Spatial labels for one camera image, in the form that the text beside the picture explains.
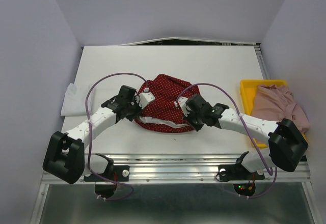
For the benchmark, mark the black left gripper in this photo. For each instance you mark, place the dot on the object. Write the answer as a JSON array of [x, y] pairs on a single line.
[[136, 101]]

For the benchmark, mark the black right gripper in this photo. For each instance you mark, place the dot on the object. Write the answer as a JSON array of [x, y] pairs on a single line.
[[196, 127]]

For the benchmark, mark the red polka dot skirt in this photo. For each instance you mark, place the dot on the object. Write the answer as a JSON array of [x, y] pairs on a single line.
[[162, 115]]

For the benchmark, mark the white skirt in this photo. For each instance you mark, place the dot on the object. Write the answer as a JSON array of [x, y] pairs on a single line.
[[74, 100]]

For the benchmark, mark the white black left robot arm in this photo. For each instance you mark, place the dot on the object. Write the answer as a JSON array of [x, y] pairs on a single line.
[[65, 156]]

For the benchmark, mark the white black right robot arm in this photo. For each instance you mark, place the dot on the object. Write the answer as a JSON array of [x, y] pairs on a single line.
[[286, 145]]

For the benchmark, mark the yellow plastic tray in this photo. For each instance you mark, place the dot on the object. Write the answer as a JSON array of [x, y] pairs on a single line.
[[248, 91]]

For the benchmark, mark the pink skirt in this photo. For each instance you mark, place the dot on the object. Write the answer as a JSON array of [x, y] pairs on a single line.
[[275, 103]]

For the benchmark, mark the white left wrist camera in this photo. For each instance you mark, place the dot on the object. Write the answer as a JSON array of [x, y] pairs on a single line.
[[145, 99]]

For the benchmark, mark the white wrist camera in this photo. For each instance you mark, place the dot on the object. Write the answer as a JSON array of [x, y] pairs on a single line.
[[145, 99], [181, 103]]

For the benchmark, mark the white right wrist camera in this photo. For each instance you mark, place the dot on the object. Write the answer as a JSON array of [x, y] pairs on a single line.
[[181, 103]]

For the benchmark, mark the aluminium mounting rail frame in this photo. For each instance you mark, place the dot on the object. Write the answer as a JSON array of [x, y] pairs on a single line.
[[173, 175]]

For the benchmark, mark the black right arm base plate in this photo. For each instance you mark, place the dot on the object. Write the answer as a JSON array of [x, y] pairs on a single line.
[[234, 172]]

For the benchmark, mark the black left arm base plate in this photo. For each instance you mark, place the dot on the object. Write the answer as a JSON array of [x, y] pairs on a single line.
[[118, 173]]

